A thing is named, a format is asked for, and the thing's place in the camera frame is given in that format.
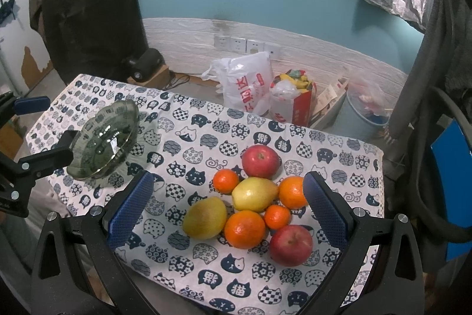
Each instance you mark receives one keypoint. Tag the green glass plate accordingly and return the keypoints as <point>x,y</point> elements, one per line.
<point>104,141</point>

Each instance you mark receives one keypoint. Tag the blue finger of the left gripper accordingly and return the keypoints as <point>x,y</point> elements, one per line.
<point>45,163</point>
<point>28,105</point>

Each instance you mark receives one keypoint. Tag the white paper packages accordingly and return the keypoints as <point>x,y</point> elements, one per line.
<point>329,103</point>

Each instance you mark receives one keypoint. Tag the black hanging cloth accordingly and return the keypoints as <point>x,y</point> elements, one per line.
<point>94,37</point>

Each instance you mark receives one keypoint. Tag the yellow green pear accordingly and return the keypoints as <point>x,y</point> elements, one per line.
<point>205,219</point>

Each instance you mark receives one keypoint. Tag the white plastic bag red print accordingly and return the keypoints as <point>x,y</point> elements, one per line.
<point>244,82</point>

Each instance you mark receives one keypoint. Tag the blue chair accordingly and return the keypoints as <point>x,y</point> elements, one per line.
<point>452,155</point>

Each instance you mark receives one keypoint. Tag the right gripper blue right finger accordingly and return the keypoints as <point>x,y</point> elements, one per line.
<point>321,199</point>

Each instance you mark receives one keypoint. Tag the white wall sockets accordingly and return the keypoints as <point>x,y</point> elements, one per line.
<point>246,46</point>

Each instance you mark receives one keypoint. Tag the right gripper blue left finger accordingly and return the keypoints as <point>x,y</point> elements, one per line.
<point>124,209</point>

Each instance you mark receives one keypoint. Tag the red paper bag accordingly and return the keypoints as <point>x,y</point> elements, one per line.
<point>293,97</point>

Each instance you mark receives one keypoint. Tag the red apple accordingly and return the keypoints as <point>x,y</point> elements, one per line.
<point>260,161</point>
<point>291,246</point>

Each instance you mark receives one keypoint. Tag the small orange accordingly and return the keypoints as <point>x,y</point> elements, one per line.
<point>277,217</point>
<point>225,181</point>

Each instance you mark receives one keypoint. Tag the grey blue waste bin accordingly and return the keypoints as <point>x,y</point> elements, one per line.
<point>362,114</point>

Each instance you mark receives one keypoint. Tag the black speaker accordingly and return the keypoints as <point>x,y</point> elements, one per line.
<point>143,68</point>

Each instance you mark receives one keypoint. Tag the cat pattern tablecloth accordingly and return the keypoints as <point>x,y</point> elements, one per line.
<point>183,141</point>

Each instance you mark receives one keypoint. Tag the grey hanging jacket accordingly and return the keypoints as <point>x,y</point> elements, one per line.
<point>443,61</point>

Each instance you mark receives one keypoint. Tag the large orange front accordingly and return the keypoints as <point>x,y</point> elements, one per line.
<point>245,229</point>

